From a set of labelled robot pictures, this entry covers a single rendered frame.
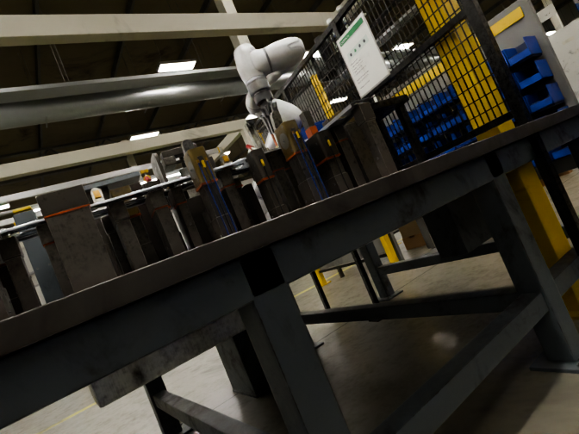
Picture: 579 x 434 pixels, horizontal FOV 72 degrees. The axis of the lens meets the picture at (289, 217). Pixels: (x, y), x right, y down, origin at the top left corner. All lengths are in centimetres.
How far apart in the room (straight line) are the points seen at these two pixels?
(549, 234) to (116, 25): 430
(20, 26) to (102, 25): 72
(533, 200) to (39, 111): 1296
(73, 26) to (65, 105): 907
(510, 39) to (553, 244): 186
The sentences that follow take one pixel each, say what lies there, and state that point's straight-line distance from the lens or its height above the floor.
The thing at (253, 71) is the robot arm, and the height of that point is 133.
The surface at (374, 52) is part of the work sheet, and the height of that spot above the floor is 127.
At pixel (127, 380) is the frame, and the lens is 90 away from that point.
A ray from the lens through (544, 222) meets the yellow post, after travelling 170.
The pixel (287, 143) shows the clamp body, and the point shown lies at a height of 97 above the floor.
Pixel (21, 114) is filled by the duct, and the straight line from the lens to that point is 1356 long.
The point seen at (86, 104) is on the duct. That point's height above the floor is 676.
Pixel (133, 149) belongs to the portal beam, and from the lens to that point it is 799.
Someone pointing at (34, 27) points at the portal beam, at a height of 336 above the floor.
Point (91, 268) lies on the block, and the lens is 123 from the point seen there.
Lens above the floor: 66
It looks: 3 degrees up
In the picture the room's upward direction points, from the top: 23 degrees counter-clockwise
